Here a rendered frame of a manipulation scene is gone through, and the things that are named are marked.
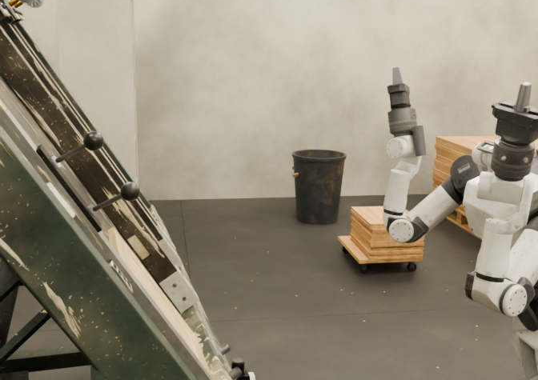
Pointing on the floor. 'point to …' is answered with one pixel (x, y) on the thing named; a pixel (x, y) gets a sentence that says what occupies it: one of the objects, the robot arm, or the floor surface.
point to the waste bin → (318, 185)
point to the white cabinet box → (102, 66)
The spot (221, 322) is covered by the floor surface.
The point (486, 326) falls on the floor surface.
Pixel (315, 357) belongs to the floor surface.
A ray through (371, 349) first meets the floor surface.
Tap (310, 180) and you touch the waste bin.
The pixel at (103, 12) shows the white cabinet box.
